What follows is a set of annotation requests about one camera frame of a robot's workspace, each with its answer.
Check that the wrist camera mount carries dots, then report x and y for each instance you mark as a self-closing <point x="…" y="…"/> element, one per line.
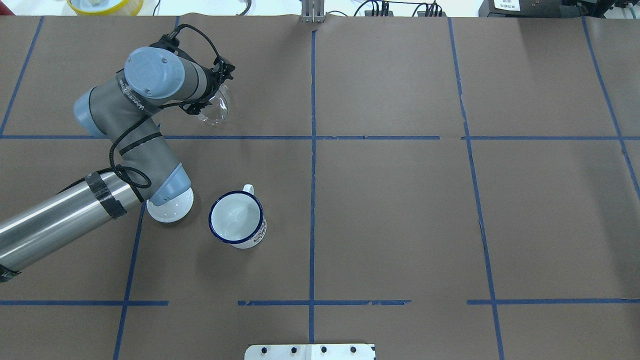
<point x="223" y="69"/>

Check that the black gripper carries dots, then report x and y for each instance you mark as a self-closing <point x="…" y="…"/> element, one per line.
<point x="213" y="85"/>

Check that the white enamel cup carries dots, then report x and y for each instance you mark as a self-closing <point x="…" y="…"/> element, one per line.
<point x="238" y="218"/>

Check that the clear plastic funnel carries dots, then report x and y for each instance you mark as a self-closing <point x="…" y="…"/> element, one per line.
<point x="217" y="109"/>

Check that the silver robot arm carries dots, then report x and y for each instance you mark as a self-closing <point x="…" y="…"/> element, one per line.
<point x="142" y="165"/>

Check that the brown cardboard mat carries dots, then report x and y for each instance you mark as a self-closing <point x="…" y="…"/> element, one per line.
<point x="442" y="188"/>

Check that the black computer box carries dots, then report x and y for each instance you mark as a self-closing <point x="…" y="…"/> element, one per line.
<point x="520" y="9"/>

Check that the yellow tape roll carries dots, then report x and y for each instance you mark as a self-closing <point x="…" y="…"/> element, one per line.
<point x="106" y="7"/>

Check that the aluminium frame post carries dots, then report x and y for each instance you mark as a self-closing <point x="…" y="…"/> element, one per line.
<point x="312" y="11"/>

